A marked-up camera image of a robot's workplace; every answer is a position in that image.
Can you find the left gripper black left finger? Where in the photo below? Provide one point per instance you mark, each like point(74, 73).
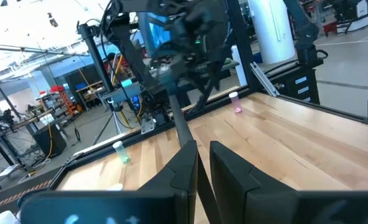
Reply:
point(183, 168)

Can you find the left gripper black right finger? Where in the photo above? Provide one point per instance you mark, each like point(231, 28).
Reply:
point(233, 177)

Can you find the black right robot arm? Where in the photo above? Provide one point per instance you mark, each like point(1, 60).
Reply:
point(130, 56)

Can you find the grey metal mounting plate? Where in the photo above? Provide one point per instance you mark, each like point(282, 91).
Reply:
point(148, 126)

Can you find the green pill bottle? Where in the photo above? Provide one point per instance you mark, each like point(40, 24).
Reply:
point(121, 152)

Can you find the pink pill bottle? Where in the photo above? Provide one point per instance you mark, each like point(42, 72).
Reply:
point(235, 102)

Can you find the silver aluminium strut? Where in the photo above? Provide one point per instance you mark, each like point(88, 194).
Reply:
point(264, 79)

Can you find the black drawer cabinet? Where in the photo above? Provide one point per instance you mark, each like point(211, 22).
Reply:
point(299, 87)

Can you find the blue lit monitor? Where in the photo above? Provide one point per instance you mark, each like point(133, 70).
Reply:
point(158, 34)

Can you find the rack with orange items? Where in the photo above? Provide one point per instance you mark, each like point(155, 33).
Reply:
point(65, 99)

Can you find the black equipment box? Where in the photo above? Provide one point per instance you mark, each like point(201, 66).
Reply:
point(50, 140)

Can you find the white round pillar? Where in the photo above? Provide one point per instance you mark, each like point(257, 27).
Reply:
point(272, 31)

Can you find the red box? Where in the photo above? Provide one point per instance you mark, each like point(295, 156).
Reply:
point(330, 28)

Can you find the black white machine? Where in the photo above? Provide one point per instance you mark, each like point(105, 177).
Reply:
point(351, 15)

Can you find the black aluminium table frame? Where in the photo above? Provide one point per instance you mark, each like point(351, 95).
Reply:
point(134, 140)

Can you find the black camera stand pole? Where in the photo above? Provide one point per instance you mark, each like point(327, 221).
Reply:
point(93, 56)

